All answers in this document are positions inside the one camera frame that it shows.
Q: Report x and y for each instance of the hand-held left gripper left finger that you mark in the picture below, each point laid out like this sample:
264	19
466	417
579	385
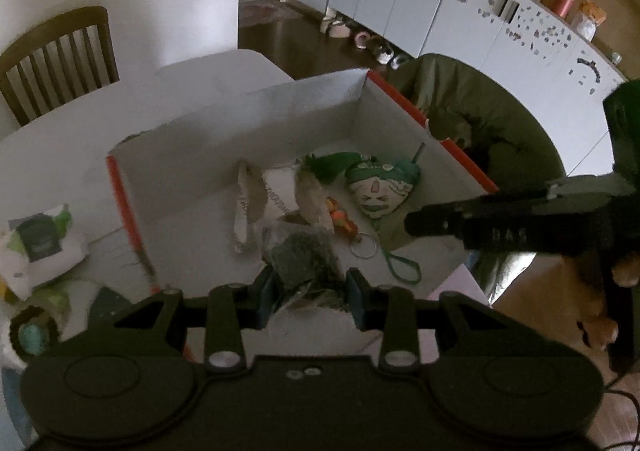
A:
266	301

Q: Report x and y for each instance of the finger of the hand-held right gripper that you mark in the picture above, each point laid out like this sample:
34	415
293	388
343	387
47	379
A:
500	226

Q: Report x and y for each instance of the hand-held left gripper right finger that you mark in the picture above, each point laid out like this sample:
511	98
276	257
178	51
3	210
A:
356	301

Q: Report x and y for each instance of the dark grey mesh packet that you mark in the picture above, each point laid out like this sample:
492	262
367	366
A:
305	256

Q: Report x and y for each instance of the green face pouch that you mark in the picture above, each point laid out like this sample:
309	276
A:
382	186

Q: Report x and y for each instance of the red cardboard box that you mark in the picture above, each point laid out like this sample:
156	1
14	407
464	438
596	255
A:
210	166

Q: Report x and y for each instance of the white plastic bag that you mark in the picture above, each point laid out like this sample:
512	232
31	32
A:
42	246

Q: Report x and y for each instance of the person's right hand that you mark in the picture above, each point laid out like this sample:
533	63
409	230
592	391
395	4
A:
627	273

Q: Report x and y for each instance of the white fabric strip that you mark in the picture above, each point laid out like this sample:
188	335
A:
250	201
312	196

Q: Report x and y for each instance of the white printed packet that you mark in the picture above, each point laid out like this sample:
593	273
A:
277	193

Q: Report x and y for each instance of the olive green padded chair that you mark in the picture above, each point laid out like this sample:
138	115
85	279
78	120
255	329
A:
480	111

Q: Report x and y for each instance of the orange lid jar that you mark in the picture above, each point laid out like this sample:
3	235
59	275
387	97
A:
587	18

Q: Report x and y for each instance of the round crochet coaster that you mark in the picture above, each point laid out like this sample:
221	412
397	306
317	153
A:
32	331

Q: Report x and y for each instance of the brown wooden chair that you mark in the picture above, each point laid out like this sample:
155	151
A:
55	61

